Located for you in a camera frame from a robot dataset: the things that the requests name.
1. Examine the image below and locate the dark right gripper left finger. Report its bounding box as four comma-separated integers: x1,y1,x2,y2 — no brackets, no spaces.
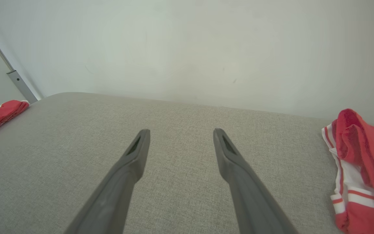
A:
64,129,151,234

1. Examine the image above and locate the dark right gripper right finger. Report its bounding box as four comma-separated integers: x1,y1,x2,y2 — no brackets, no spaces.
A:
213,128,299,234

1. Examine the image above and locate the red white-sleeved number t-shirt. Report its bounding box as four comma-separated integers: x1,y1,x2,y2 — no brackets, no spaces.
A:
322,109,374,234

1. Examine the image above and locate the grey metal frame bar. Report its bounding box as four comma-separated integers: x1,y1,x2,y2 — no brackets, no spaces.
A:
0,18,39,104

